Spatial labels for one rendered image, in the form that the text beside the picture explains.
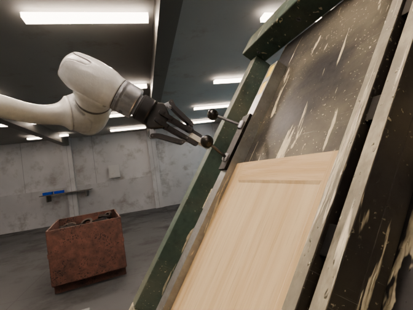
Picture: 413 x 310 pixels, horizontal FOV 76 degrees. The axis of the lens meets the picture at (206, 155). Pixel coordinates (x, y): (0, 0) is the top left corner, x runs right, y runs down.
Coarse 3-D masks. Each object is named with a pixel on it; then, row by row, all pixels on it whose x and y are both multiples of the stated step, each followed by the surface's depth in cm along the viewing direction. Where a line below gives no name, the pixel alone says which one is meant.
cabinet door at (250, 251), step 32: (288, 160) 56; (320, 160) 47; (224, 192) 78; (256, 192) 62; (288, 192) 51; (320, 192) 43; (224, 224) 68; (256, 224) 55; (288, 224) 46; (224, 256) 60; (256, 256) 49; (288, 256) 42; (192, 288) 66; (224, 288) 54; (256, 288) 45; (288, 288) 38
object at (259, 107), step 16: (272, 64) 92; (272, 80) 87; (256, 96) 90; (272, 96) 87; (256, 112) 84; (256, 128) 84; (240, 144) 82; (240, 160) 81; (224, 176) 79; (208, 208) 77; (208, 224) 76; (192, 240) 76; (192, 256) 74; (176, 272) 74; (176, 288) 72; (160, 304) 73
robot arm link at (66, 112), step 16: (0, 96) 63; (64, 96) 76; (0, 112) 63; (16, 112) 66; (32, 112) 70; (48, 112) 73; (64, 112) 74; (80, 112) 75; (80, 128) 78; (96, 128) 82
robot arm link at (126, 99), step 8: (120, 88) 68; (128, 88) 69; (136, 88) 71; (120, 96) 68; (128, 96) 68; (136, 96) 69; (112, 104) 69; (120, 104) 69; (128, 104) 69; (136, 104) 70; (120, 112) 71; (128, 112) 70
